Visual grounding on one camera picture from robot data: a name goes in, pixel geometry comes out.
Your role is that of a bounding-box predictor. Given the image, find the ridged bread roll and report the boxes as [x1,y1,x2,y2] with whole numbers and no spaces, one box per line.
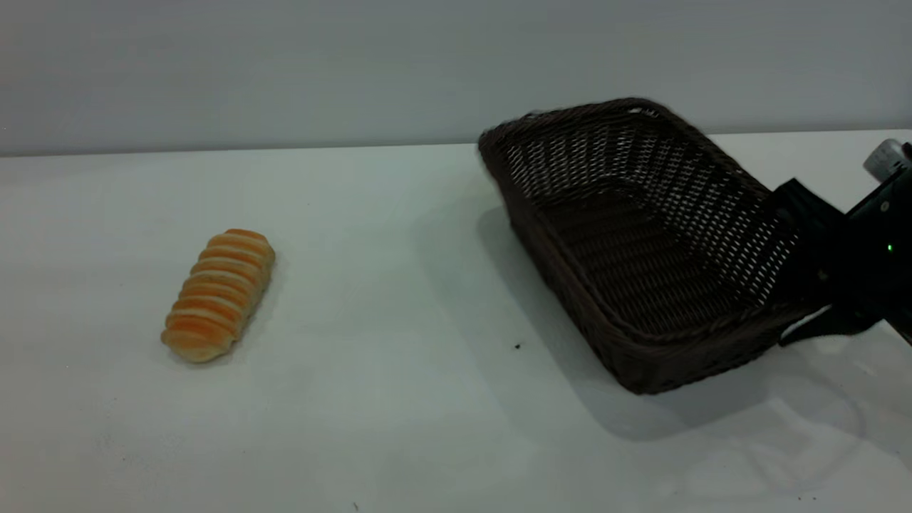
[160,229,276,364]

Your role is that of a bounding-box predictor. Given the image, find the black woven wicker basket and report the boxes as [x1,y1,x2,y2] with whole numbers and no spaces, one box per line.
[477,98,831,396]

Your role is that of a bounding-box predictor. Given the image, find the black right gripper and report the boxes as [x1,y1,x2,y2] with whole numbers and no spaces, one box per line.
[773,167,912,347]

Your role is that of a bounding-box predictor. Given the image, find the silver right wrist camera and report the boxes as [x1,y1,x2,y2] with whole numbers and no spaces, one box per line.
[863,139,912,183]

